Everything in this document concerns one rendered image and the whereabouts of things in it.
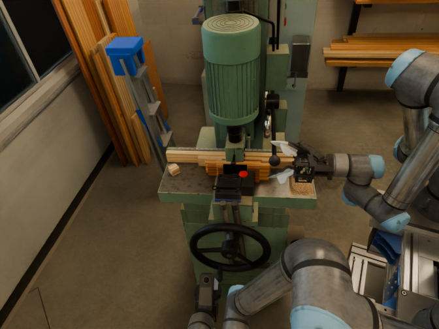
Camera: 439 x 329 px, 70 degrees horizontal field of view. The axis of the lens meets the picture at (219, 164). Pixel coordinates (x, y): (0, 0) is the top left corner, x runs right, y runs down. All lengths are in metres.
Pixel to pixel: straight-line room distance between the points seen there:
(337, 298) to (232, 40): 0.68
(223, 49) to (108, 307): 1.61
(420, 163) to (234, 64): 0.58
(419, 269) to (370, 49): 2.12
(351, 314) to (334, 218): 1.73
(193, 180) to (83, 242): 1.31
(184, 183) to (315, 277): 0.75
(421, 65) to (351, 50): 2.11
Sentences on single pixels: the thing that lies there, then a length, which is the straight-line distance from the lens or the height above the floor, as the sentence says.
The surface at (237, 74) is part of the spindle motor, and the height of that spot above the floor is 1.35.
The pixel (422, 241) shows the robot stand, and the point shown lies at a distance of 1.44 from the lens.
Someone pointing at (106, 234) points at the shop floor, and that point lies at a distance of 2.38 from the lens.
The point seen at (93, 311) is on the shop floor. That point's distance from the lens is 2.11.
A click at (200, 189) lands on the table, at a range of 1.22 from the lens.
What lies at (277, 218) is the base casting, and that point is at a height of 0.78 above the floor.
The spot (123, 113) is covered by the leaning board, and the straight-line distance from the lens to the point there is 2.51.
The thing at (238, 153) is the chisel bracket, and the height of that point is 1.01.
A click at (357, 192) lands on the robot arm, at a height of 1.01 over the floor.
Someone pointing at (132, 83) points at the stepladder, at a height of 0.97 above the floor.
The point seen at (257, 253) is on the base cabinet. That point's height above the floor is 0.51.
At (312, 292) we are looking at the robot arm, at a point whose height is 1.23.
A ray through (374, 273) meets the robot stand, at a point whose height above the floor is 0.21.
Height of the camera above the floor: 1.79
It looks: 43 degrees down
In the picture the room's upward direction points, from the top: 5 degrees counter-clockwise
